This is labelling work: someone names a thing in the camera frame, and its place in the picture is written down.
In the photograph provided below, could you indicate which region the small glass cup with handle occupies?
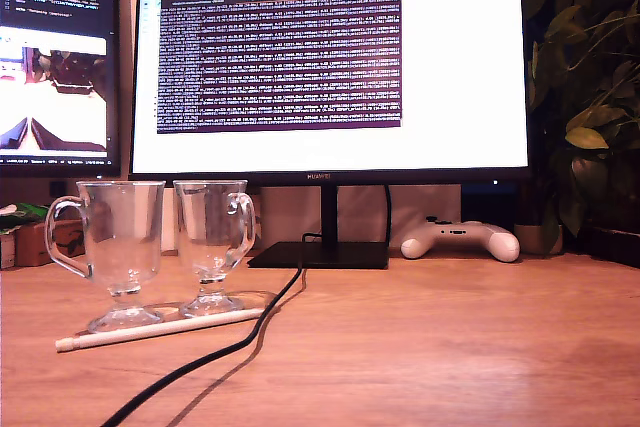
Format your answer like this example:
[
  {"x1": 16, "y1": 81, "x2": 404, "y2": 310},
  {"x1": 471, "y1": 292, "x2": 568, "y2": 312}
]
[
  {"x1": 172, "y1": 179, "x2": 258, "y2": 319},
  {"x1": 43, "y1": 180, "x2": 168, "y2": 334}
]

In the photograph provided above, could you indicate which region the white game controller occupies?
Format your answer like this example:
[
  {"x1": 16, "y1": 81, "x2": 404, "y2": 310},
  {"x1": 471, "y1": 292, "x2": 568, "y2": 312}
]
[{"x1": 399, "y1": 216, "x2": 522, "y2": 264}]

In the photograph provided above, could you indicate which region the large black Huawei monitor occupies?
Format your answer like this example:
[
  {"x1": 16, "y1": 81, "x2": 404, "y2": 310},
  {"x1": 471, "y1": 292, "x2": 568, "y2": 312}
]
[{"x1": 127, "y1": 0, "x2": 534, "y2": 270}]

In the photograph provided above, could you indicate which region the cardboard box with sunglasses print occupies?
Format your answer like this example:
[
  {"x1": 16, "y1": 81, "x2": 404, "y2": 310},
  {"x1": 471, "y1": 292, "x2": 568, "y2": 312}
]
[{"x1": 14, "y1": 219, "x2": 87, "y2": 268}]

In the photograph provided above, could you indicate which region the beige plant pot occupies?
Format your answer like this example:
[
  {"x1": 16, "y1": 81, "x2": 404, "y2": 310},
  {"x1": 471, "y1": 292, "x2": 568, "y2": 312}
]
[{"x1": 514, "y1": 223, "x2": 566, "y2": 256}]

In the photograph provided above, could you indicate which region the green packet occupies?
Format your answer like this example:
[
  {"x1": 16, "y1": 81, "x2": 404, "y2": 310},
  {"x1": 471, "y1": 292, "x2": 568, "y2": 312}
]
[{"x1": 0, "y1": 202, "x2": 50, "y2": 235}]

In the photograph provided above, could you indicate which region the green leafy houseplant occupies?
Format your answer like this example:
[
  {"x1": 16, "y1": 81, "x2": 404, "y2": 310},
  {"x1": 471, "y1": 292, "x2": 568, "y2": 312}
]
[{"x1": 522, "y1": 0, "x2": 640, "y2": 239}]

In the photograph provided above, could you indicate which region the thick black table cable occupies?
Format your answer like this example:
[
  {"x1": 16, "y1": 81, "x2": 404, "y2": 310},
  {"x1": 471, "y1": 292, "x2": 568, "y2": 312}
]
[{"x1": 99, "y1": 231, "x2": 324, "y2": 427}]

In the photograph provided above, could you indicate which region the black box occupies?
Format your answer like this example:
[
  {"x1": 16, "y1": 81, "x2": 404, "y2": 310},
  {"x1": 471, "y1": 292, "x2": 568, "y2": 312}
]
[{"x1": 588, "y1": 226, "x2": 640, "y2": 269}]

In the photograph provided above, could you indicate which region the black monitor power cable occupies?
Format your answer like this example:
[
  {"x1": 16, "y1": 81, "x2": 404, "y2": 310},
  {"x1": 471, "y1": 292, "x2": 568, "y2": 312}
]
[{"x1": 383, "y1": 185, "x2": 394, "y2": 245}]

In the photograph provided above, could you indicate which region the white pen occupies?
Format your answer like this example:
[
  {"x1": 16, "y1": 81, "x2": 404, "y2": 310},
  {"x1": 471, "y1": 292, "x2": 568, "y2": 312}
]
[{"x1": 54, "y1": 307, "x2": 267, "y2": 353}]

